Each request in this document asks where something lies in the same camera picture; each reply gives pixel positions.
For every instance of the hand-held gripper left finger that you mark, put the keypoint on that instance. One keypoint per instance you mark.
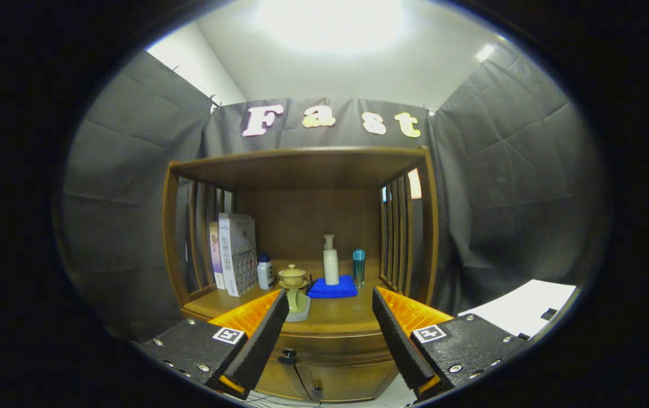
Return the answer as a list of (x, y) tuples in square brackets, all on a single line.
[(262, 340)]

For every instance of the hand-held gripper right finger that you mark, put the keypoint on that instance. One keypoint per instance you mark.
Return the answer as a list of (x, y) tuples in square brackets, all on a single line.
[(402, 345)]

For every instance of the pale yellow object grey base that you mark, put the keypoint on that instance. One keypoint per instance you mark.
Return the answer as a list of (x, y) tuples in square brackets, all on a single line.
[(299, 306)]

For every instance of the brown wooden drawer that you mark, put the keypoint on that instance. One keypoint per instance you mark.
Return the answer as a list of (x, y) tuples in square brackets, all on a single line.
[(336, 345)]

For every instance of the wooden cabinet door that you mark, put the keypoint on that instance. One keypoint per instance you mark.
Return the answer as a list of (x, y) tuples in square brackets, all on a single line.
[(353, 382), (279, 379)]

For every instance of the brown wooden countertop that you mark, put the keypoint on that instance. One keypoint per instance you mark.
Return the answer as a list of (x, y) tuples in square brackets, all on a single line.
[(336, 311)]

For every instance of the brown wooden cabinet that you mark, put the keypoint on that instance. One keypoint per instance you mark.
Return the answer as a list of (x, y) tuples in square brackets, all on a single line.
[(307, 221)]

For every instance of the white bottle blue cap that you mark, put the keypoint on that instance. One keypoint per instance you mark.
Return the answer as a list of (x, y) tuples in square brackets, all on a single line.
[(265, 275)]

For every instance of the yellow lidded tea cup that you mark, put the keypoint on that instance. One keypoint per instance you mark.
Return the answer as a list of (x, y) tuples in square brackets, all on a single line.
[(292, 277)]

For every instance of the white patterned book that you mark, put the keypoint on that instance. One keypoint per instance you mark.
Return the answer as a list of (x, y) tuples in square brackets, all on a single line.
[(239, 258)]

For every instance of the blue folded cloth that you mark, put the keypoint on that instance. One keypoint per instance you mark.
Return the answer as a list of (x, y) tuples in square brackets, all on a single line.
[(336, 289)]

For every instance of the teal blue bottle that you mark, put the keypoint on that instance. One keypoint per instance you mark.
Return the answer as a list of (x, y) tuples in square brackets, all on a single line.
[(359, 269)]

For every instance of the purple pink book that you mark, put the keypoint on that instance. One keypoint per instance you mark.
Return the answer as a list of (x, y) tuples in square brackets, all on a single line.
[(216, 258)]

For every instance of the white pump bottle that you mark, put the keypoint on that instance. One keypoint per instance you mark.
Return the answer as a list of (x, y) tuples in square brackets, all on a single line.
[(331, 266)]

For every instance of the white grey machine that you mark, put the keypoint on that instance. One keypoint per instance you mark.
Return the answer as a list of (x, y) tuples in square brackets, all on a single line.
[(522, 309)]

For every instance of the black backdrop cloth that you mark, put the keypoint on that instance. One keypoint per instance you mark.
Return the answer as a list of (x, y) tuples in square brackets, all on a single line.
[(132, 198)]

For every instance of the small ceiling spotlight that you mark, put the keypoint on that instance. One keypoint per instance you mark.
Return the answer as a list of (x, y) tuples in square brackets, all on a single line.
[(485, 52)]

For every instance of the large ceiling light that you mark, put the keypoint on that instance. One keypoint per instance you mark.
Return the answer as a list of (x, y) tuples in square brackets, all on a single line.
[(330, 22)]

